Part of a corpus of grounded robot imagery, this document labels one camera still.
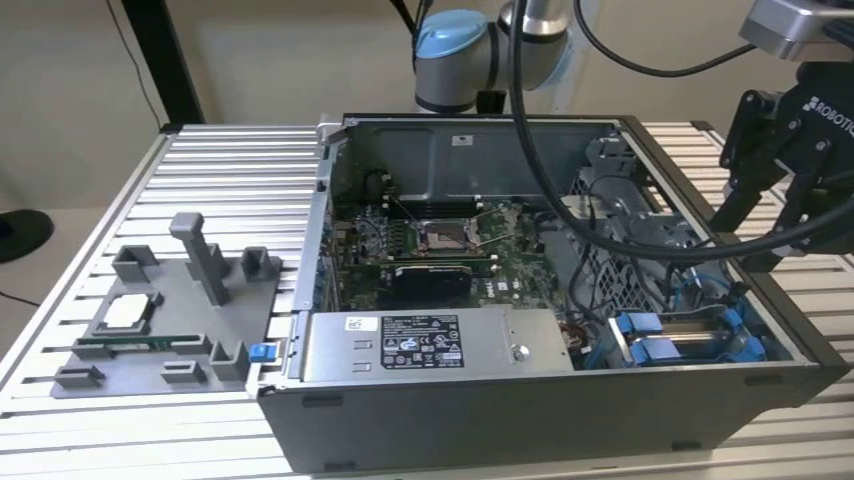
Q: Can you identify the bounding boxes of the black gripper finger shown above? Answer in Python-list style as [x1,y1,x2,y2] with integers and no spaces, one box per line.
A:
[739,176,854,275]
[709,164,797,235]

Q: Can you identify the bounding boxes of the light blue data wire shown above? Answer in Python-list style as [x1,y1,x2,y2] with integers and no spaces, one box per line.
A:
[673,263,735,307]

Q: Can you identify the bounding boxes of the black power wire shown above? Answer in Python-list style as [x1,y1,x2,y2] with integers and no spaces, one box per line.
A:
[659,259,713,324]

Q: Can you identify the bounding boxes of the black RAM slot row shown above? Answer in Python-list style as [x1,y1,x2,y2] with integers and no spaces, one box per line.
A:
[386,249,499,262]
[384,195,486,211]

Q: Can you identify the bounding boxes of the grey perforated metal drive cage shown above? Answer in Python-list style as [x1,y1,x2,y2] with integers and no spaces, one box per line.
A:
[543,139,719,321]

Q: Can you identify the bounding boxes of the green motherboard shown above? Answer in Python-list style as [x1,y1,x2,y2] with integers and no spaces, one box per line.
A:
[330,197,575,314]

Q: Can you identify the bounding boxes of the CPU socket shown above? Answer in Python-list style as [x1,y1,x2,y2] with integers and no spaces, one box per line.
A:
[410,217,486,254]

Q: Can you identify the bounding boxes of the black graphics card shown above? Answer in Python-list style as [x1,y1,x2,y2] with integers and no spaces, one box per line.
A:
[379,263,476,307]

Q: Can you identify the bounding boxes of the thin metal locking lever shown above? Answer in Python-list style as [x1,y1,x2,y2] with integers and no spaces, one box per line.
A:
[388,192,422,226]

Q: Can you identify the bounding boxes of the dark grey open PC case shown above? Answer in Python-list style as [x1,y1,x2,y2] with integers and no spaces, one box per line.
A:
[246,112,854,474]

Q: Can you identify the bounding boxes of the silver power supply unit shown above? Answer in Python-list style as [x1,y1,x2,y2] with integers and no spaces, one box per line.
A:
[292,307,577,381]

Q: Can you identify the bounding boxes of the grey plastic parts rack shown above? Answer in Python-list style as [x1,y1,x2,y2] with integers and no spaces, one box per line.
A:
[49,212,288,401]

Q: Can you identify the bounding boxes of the green RAM stick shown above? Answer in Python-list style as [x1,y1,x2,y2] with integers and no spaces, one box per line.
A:
[74,334,206,349]

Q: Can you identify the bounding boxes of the silver CPU chip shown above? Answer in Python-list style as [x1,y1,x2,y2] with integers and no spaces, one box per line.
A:
[106,294,156,329]

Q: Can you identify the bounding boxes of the black round stand base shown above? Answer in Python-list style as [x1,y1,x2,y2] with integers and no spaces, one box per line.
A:
[0,209,55,264]

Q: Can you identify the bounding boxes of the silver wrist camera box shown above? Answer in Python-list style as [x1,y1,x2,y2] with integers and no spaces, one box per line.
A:
[737,0,854,64]

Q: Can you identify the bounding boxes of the black camera cable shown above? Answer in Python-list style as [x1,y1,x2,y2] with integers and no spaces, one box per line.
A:
[571,0,757,77]

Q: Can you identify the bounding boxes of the red and black wire bundle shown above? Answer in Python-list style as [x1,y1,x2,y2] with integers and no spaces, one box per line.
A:
[558,322,593,354]

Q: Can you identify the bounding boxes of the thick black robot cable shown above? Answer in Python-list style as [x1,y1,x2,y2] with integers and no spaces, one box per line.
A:
[507,0,854,262]

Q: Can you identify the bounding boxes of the black cables behind arm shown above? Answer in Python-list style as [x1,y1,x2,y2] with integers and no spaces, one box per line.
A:
[388,0,442,39]

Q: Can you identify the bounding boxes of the black upright post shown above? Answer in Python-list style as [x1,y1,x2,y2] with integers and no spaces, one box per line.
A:
[118,0,207,126]

